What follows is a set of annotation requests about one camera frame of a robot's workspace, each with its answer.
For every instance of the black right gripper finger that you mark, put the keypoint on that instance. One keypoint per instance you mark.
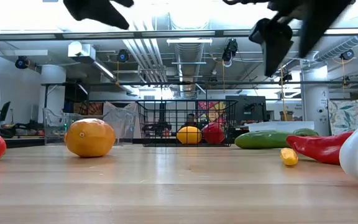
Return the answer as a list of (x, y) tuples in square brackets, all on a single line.
[(322, 21), (275, 56)]

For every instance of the green lime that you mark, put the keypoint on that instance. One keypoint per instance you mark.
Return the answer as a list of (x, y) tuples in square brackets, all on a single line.
[(304, 132)]

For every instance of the green cucumber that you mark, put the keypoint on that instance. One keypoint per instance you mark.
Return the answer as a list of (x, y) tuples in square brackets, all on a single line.
[(259, 140)]

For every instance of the small yellow pepper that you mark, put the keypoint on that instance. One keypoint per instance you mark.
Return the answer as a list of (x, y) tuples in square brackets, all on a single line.
[(288, 156)]

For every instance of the long red pepper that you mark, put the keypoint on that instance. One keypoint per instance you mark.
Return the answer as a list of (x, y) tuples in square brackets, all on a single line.
[(319, 149)]

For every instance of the orange citrus fruit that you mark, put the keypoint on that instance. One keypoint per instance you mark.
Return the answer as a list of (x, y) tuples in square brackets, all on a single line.
[(189, 134)]

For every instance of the black ceiling-hung device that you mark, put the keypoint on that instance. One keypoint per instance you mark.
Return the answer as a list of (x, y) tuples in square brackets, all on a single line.
[(230, 49)]

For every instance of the black equipment cabinet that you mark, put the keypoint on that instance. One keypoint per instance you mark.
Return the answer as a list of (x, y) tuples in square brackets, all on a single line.
[(244, 107)]

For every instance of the small cardboard box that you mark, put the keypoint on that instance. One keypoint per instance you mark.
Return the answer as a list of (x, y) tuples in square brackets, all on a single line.
[(286, 115)]

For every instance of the white round column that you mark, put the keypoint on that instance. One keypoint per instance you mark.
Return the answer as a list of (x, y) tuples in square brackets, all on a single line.
[(315, 102)]

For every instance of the small translucent plastic container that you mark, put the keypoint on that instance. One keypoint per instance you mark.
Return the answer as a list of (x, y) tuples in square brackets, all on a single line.
[(281, 125)]

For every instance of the linear ceiling light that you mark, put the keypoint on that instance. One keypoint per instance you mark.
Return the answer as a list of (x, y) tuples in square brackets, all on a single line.
[(189, 40)]

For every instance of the colourful poster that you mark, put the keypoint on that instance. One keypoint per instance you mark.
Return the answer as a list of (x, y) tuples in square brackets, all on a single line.
[(211, 109)]

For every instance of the leaf-pattern painted panel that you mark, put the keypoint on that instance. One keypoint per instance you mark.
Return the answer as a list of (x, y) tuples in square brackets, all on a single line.
[(350, 115)]

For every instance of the brown patterned crate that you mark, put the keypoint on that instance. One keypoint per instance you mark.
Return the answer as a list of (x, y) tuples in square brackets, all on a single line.
[(89, 109)]

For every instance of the person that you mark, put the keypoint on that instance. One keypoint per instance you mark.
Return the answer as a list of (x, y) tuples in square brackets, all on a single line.
[(191, 119)]

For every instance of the large clear plastic bin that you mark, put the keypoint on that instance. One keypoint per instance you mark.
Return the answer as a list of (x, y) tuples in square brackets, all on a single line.
[(51, 124)]

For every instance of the black flat paddle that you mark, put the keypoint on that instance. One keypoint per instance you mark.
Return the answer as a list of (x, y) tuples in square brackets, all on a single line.
[(5, 110)]

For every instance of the ribbed white air duct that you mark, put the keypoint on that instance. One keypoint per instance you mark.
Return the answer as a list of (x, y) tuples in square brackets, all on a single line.
[(343, 46)]

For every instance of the silver corrugated air duct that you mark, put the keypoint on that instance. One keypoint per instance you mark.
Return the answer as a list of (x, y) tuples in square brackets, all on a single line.
[(189, 62)]

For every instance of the distant black frame beam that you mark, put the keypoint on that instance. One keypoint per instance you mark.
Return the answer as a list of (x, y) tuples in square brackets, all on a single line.
[(166, 83)]

